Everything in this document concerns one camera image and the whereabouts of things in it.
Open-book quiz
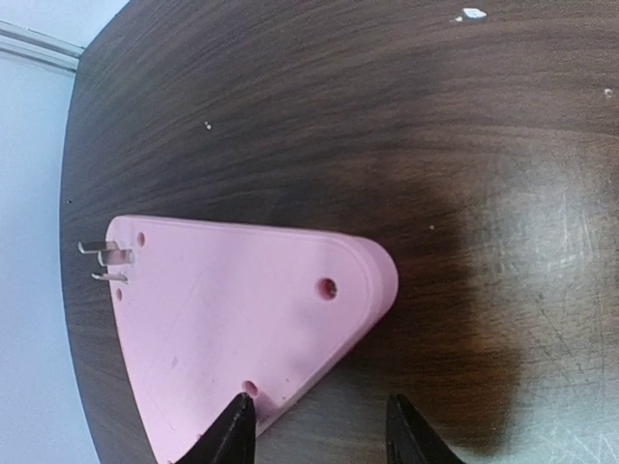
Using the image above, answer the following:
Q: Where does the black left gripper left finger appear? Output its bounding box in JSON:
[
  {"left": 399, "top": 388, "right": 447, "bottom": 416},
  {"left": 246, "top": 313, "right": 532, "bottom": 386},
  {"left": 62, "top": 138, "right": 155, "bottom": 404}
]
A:
[{"left": 178, "top": 392, "right": 256, "bottom": 464}]

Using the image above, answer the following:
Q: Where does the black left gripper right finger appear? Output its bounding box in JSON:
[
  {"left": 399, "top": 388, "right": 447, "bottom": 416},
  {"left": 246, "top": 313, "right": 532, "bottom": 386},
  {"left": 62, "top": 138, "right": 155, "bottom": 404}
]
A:
[{"left": 385, "top": 394, "right": 463, "bottom": 464}]

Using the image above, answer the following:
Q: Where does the left aluminium floor rail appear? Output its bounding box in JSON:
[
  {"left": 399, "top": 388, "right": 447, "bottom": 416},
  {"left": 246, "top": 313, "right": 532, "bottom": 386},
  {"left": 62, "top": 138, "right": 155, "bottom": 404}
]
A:
[{"left": 0, "top": 21, "right": 84, "bottom": 73}]

